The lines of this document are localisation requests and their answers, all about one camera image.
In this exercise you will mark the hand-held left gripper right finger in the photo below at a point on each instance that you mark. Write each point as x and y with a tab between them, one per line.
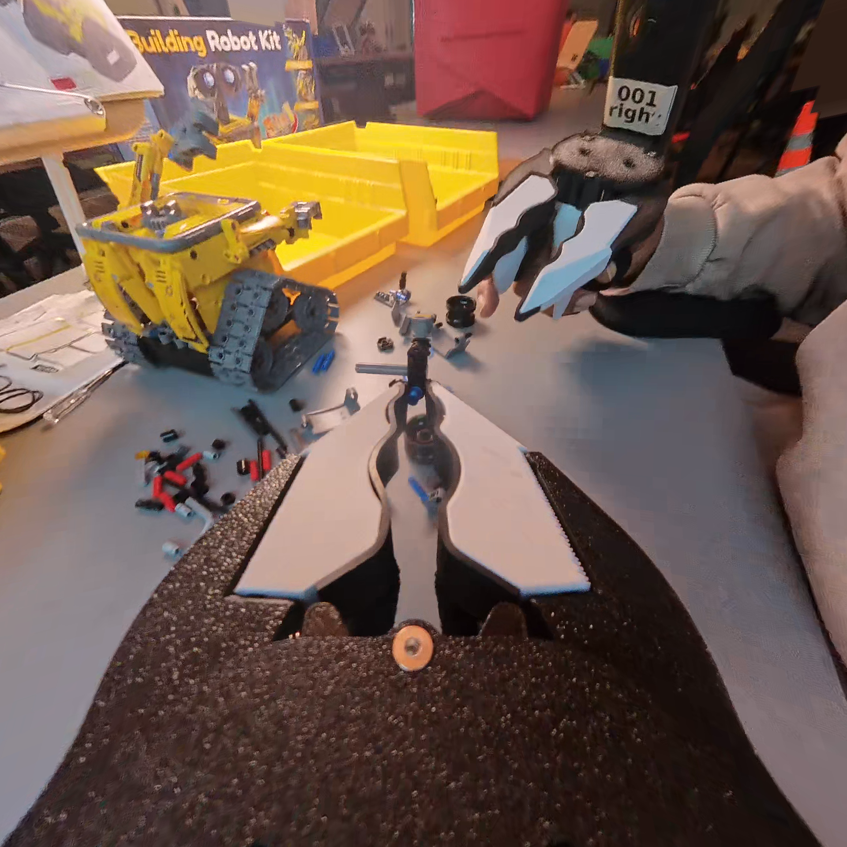
510	530

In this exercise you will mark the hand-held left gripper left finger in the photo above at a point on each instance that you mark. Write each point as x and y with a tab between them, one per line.
324	530

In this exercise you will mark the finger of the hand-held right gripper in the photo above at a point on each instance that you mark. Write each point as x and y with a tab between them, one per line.
589	252
510	225

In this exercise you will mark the black toy wheel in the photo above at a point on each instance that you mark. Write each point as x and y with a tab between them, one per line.
421	440

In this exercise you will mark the dark beam with axle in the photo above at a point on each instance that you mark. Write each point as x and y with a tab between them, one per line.
418	360

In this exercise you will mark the yellow parts tray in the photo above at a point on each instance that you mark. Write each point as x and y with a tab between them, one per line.
331	225
450	172

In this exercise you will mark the person's right forearm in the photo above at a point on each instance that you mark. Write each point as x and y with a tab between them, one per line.
755	245

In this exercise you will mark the person's right hand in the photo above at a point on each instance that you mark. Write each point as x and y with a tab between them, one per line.
487	302

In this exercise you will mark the small black wheel rim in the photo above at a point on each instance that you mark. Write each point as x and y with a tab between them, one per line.
461	312

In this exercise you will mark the black tripod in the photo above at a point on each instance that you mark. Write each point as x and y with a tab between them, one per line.
761	66

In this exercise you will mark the black long axle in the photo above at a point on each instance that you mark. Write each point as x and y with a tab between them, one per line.
261	426

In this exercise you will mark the grey axle assembly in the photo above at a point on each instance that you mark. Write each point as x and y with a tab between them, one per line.
396	295

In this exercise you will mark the orange traffic cone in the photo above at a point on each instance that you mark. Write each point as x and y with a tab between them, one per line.
798	139

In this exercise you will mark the blue toy pin pair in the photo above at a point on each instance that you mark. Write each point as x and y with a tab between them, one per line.
323	360

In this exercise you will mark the pile of small pins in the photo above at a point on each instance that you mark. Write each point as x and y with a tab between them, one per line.
159	490

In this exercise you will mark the yellow tracked toy robot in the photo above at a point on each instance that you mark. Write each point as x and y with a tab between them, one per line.
172	285

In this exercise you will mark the person's beige jacket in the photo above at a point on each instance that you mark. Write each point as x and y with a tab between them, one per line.
821	503

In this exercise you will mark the printed paper sheets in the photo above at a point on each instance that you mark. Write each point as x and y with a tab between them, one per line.
53	338

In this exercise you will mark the blue toy set box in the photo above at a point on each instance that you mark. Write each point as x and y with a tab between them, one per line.
199	53

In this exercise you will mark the instruction booklet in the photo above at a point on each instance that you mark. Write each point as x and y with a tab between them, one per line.
66	53

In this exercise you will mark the grey angled toy bracket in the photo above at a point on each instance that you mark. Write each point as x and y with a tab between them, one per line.
324	421

